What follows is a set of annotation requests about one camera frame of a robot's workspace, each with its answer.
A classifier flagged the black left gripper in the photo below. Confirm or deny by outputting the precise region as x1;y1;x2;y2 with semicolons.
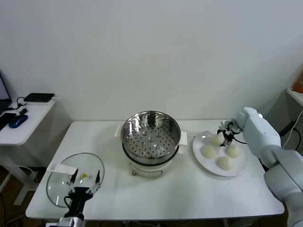
67;168;103;217

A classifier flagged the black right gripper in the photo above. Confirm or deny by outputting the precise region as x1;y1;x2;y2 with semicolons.
217;127;235;147

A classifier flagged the white steamed baozi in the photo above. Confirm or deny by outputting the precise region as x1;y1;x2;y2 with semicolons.
214;156;235;171
224;144;242;158
210;134;225;147
200;144;218;158

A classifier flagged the blue computer mouse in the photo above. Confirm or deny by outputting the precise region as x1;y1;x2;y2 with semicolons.
9;114;28;129

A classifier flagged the perforated steel steamer basket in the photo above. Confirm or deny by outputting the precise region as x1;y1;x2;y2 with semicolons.
115;110;189;159

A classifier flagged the white round plate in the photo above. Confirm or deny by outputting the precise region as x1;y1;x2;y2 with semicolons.
192;129;249;177

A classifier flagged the white electric cooker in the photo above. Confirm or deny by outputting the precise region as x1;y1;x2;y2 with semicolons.
122;144;185;178

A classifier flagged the white side table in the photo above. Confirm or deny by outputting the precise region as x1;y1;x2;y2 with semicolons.
0;100;56;206

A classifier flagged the orange object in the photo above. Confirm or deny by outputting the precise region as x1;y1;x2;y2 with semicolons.
292;70;303;93

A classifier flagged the black flat device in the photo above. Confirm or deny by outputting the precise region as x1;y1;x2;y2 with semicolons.
23;93;55;103

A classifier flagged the black smartphone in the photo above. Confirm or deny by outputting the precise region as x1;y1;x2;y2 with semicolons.
0;113;17;131

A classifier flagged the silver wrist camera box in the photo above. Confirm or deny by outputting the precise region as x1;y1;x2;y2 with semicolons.
221;120;242;133

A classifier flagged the glass lid with white handle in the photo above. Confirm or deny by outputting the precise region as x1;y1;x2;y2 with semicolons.
46;152;105;208

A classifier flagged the white floor cable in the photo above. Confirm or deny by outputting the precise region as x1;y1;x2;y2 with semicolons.
18;165;40;185

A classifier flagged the black power cable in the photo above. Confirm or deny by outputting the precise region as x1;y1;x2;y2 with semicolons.
279;120;296;137

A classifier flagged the white power cable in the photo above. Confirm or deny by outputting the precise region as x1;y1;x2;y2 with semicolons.
283;127;301;150

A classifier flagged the black desk cable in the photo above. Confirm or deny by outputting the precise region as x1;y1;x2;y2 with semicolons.
8;96;27;112

